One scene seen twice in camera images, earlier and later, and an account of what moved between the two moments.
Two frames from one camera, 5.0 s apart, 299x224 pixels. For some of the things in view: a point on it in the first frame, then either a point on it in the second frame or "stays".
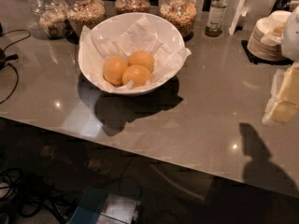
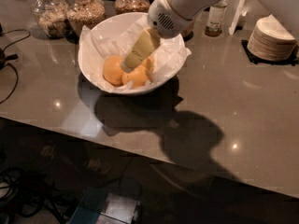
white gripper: [291, 36] -> [168, 19]
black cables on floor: [33, 196] stays
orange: [137, 74] stays
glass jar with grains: [83, 9] stays
